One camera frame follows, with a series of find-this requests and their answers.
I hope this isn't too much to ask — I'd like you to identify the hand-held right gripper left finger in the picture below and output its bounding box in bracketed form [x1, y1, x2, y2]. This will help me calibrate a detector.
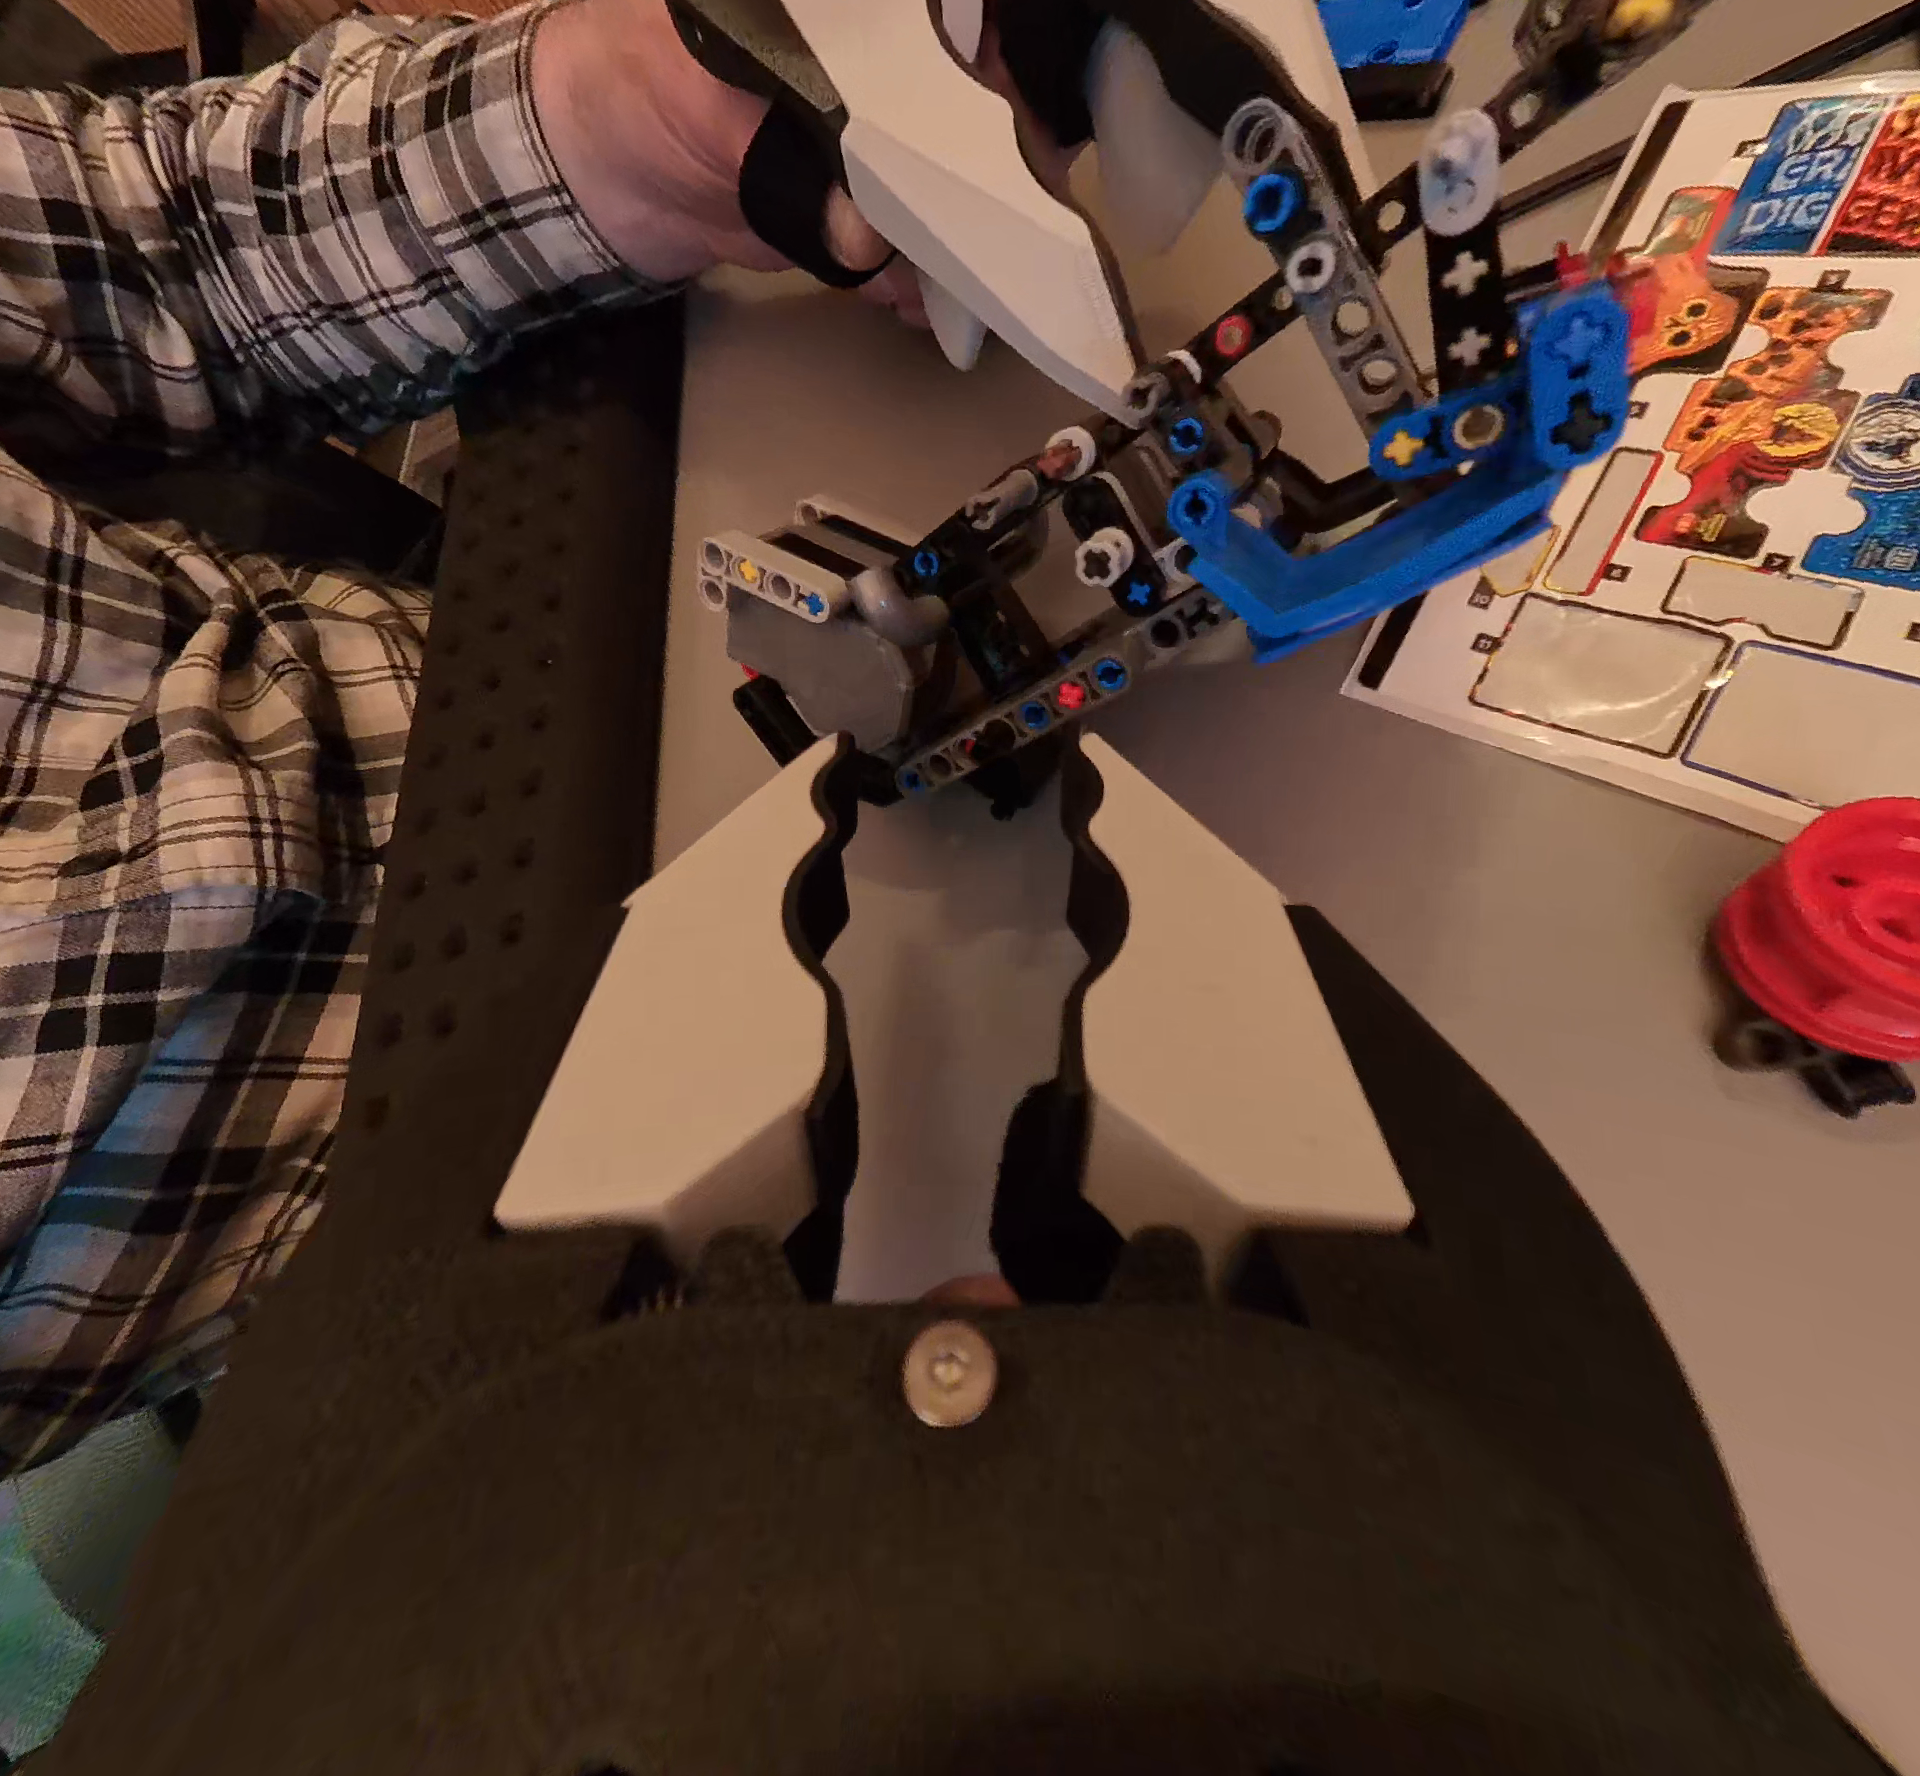
[492, 732, 864, 1307]

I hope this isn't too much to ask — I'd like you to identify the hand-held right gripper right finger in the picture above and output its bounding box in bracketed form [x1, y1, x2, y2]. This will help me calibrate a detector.
[991, 730, 1418, 1307]

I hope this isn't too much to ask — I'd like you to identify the blue and black toy chassis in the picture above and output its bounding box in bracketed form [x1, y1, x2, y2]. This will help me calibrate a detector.
[696, 0, 1862, 818]

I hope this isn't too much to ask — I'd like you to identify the person's left forearm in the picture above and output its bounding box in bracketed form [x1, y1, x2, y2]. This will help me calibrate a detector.
[0, 0, 685, 459]

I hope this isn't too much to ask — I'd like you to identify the grey desk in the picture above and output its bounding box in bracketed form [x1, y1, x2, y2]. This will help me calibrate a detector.
[652, 0, 1920, 1765]

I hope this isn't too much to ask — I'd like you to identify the person's left hand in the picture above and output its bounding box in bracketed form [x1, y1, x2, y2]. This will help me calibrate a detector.
[532, 0, 937, 338]

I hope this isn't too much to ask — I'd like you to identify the blue toy panel block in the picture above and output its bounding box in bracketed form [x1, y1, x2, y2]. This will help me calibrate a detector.
[1317, 0, 1476, 69]

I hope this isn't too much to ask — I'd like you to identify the black dimpled pad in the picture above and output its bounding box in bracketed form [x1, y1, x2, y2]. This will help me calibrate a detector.
[211, 290, 692, 1389]

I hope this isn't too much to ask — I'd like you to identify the black chair armrest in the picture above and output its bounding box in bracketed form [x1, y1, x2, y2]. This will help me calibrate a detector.
[173, 0, 260, 80]

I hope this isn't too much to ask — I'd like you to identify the person's plaid shirt torso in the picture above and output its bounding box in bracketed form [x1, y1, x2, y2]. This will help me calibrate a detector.
[0, 432, 438, 1486]

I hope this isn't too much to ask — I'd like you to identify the red toy wheel rim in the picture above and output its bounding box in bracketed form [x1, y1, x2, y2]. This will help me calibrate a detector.
[1711, 799, 1920, 1066]

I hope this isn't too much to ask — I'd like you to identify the colourful sticker sheet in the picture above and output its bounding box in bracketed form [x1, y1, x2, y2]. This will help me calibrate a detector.
[1338, 72, 1920, 841]

